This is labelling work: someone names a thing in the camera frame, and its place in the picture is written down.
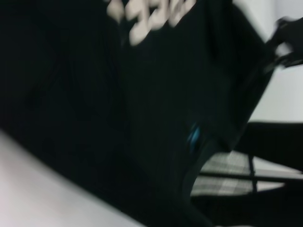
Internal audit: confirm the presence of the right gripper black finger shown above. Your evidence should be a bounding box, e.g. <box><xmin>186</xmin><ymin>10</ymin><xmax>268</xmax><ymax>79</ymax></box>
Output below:
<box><xmin>265</xmin><ymin>16</ymin><xmax>303</xmax><ymax>49</ymax></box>
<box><xmin>263</xmin><ymin>52</ymin><xmax>303</xmax><ymax>72</ymax></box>

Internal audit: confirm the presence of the black t-shirt with white print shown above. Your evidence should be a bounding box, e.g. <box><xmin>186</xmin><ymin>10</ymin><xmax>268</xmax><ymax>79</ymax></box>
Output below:
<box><xmin>0</xmin><ymin>0</ymin><xmax>276</xmax><ymax>227</ymax></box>

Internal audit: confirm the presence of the black robot torso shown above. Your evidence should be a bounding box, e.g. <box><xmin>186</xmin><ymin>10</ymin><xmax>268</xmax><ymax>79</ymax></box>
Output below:
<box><xmin>243</xmin><ymin>121</ymin><xmax>303</xmax><ymax>172</ymax></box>

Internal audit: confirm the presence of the thin black rod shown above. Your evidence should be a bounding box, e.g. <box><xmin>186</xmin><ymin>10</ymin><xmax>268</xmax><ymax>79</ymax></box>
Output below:
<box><xmin>248</xmin><ymin>155</ymin><xmax>258</xmax><ymax>195</ymax></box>

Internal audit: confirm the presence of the grey plaid fabric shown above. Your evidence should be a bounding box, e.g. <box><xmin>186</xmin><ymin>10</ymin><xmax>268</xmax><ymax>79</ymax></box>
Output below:
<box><xmin>191</xmin><ymin>151</ymin><xmax>252</xmax><ymax>197</ymax></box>

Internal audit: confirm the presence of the black metal frame bar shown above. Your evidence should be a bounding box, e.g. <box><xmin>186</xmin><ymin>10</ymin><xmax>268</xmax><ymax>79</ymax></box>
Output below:
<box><xmin>198</xmin><ymin>171</ymin><xmax>303</xmax><ymax>183</ymax></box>

